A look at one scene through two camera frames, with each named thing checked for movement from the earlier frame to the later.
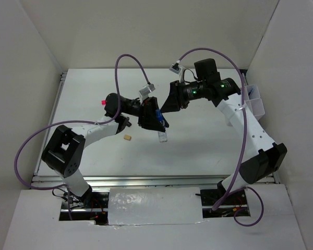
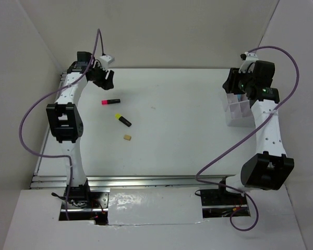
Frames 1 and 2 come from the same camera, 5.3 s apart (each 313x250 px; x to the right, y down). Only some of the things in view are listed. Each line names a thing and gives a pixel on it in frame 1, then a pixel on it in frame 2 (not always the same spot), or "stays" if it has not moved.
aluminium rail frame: [96, 183] stays
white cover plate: [154, 205] stays
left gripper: [147, 118] -> [106, 84]
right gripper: [176, 98] -> [230, 85]
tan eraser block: [127, 137] stays
